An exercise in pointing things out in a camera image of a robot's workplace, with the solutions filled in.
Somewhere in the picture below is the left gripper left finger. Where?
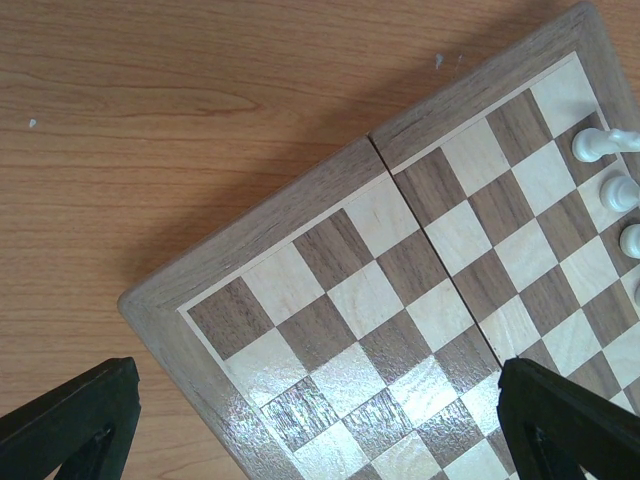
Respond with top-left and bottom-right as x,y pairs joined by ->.
1,357 -> 141,479

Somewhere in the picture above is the wooden folding chess board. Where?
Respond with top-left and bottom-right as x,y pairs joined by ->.
118,2 -> 639,479

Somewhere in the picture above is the white queen chess piece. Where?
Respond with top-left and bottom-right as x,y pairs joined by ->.
633,281 -> 640,309

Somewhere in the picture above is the white tall chess piece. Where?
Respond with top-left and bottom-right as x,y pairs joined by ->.
619,224 -> 640,259

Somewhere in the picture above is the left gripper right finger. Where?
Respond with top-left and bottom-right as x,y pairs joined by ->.
497,358 -> 639,479

